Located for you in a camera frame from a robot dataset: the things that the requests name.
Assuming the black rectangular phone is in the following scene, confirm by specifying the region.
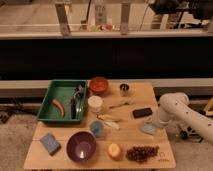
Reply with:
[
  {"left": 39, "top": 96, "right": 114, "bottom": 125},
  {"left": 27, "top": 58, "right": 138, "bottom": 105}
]
[{"left": 133, "top": 108, "right": 152, "bottom": 118}]

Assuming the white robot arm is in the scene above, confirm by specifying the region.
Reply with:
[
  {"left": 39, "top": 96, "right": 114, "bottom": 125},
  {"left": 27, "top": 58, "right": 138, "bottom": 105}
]
[{"left": 152, "top": 93, "right": 213, "bottom": 144}]

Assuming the purple bowl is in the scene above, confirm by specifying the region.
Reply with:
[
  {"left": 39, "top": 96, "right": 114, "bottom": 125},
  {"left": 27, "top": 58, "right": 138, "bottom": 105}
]
[{"left": 66, "top": 131, "right": 96, "bottom": 163}]

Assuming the blue sponge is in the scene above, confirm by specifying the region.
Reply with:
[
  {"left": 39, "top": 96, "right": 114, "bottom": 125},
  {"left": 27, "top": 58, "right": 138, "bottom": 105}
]
[{"left": 40, "top": 133, "right": 61, "bottom": 156}]

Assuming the red chili pepper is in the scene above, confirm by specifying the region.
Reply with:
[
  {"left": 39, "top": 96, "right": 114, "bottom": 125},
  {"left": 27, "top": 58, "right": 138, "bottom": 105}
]
[{"left": 52, "top": 99, "right": 65, "bottom": 117}]

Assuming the orange fruit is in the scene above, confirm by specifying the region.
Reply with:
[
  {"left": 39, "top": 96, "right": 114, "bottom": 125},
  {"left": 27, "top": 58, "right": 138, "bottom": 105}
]
[{"left": 107, "top": 143, "right": 121, "bottom": 159}]

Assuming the white round container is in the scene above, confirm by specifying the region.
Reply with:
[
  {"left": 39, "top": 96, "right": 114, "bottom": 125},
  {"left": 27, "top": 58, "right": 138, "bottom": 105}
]
[{"left": 88, "top": 96, "right": 103, "bottom": 113}]

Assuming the light blue towel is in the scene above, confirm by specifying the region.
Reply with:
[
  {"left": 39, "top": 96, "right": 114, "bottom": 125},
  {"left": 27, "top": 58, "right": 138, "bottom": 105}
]
[{"left": 141, "top": 122, "right": 156, "bottom": 135}]

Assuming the black wheeled stand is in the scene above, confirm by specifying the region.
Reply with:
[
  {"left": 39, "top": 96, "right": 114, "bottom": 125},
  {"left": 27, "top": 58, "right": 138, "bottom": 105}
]
[{"left": 177, "top": 125, "right": 204, "bottom": 143}]

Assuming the blue cup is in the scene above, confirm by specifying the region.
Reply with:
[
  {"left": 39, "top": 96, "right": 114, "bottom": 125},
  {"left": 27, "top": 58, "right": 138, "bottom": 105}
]
[{"left": 89, "top": 121, "right": 104, "bottom": 138}]

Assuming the red bowl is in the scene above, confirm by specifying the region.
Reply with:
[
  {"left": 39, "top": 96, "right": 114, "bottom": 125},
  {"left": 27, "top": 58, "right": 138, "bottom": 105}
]
[{"left": 89, "top": 77, "right": 108, "bottom": 94}]

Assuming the black handled utensil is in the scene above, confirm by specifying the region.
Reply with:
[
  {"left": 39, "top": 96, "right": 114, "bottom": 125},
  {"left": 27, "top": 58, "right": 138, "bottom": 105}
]
[{"left": 70, "top": 98, "right": 76, "bottom": 119}]

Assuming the green plastic tray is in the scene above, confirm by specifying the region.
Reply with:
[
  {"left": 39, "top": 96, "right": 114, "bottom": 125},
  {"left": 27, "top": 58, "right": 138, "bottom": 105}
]
[{"left": 37, "top": 80, "right": 87, "bottom": 124}]

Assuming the silver spoon in tray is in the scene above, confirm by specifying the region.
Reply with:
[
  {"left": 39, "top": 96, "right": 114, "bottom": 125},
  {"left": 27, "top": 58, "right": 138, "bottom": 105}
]
[{"left": 72, "top": 85, "right": 84, "bottom": 103}]

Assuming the bunch of red grapes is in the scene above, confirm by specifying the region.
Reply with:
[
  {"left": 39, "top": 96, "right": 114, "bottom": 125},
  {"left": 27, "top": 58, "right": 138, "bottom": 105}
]
[{"left": 126, "top": 146, "right": 159, "bottom": 163}]

